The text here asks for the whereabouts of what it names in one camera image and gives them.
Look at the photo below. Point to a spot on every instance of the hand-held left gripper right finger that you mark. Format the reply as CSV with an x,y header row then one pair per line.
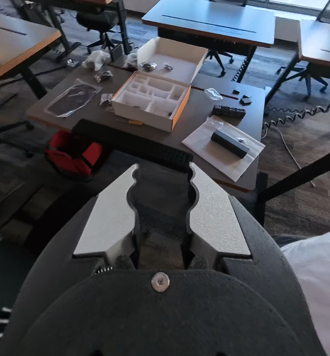
x,y
217,219

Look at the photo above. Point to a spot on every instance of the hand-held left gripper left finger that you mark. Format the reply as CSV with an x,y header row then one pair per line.
x,y
109,222

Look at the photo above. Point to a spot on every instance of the white orange kit box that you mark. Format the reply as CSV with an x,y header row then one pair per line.
x,y
154,94

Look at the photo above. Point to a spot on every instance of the grey desk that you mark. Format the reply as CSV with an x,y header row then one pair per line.
x,y
198,116

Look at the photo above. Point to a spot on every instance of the desk with wooden edge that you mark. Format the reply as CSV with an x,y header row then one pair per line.
x,y
15,36
209,19
320,41

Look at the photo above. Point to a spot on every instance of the white foam sheet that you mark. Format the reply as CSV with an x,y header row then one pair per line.
x,y
223,164

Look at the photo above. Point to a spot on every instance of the red bag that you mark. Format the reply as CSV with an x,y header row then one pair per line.
x,y
92,155

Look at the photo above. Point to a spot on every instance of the grey black rectangular bar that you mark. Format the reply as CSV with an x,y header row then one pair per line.
x,y
229,141

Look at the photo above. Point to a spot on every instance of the black mesh chair back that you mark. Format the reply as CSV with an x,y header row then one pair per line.
x,y
131,144

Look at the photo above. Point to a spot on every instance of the tiny clear bag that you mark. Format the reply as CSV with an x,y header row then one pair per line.
x,y
241,140

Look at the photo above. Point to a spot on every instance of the black battery holder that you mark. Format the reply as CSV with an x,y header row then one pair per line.
x,y
229,111

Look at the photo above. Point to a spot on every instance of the bag of black parts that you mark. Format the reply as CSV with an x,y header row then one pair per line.
x,y
148,66
131,61
106,99
103,76
168,67

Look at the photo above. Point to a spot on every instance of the crumpled clear bag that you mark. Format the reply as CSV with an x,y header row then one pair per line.
x,y
213,94

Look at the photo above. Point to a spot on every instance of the long clear plastic sleeve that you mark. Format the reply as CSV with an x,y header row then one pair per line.
x,y
70,100

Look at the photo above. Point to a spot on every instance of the black office chair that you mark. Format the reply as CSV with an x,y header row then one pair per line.
x,y
98,22
217,59
306,78
4,130

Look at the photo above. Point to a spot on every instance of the crumpled white bag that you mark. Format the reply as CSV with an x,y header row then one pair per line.
x,y
97,59

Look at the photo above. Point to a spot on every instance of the small black box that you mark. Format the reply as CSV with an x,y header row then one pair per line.
x,y
117,52

